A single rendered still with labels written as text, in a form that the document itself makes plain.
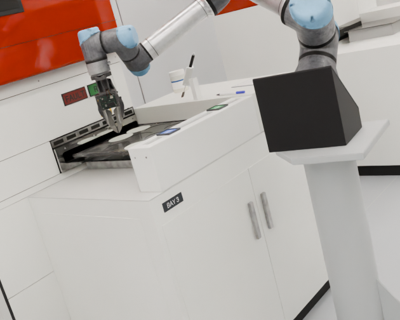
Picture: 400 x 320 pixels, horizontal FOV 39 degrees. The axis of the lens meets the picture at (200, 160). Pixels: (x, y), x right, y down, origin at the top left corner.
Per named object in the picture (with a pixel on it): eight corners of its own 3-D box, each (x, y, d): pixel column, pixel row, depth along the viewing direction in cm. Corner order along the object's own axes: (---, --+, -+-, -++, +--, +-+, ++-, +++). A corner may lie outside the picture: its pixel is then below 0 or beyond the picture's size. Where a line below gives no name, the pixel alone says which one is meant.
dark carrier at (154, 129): (76, 155, 213) (76, 153, 213) (138, 126, 238) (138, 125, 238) (138, 152, 191) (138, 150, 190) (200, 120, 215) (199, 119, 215)
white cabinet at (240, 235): (94, 388, 222) (26, 198, 201) (232, 268, 291) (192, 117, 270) (221, 436, 180) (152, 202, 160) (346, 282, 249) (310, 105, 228)
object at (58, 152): (60, 173, 213) (52, 149, 211) (139, 135, 244) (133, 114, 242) (63, 173, 212) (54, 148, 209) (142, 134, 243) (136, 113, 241)
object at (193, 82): (186, 101, 223) (177, 68, 220) (192, 98, 226) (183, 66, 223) (197, 100, 219) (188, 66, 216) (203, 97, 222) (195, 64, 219)
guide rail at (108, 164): (87, 169, 219) (85, 161, 218) (91, 167, 221) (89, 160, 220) (181, 166, 186) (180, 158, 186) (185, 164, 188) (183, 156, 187)
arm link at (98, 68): (87, 63, 193) (110, 57, 194) (91, 76, 195) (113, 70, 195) (84, 65, 186) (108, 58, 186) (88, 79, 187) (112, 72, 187)
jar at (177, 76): (171, 94, 256) (165, 73, 254) (180, 89, 261) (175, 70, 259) (182, 92, 252) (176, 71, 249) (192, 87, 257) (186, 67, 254)
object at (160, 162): (140, 192, 171) (126, 148, 167) (240, 133, 210) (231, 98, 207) (161, 192, 165) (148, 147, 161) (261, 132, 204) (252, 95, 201)
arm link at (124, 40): (143, 38, 192) (114, 46, 195) (129, 18, 183) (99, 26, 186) (143, 57, 189) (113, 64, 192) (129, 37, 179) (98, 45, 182)
